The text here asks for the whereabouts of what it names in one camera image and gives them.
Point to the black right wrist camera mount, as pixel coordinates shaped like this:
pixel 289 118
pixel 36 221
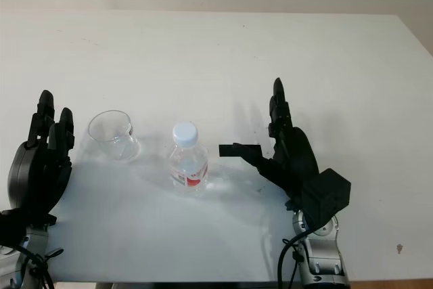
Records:
pixel 326 194

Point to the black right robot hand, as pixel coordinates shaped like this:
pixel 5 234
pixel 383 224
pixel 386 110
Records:
pixel 297 160

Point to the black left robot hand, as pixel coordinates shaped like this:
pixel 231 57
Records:
pixel 34 174

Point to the clear plastic cup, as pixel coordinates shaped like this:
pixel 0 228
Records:
pixel 115 140

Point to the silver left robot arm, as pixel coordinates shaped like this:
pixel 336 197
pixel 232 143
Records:
pixel 32 238

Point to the clear water bottle white cap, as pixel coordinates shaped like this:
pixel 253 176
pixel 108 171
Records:
pixel 187 163

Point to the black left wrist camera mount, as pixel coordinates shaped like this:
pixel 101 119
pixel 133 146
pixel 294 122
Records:
pixel 11 228

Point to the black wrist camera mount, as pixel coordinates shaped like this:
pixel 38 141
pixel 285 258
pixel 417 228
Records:
pixel 326 194
pixel 11 228

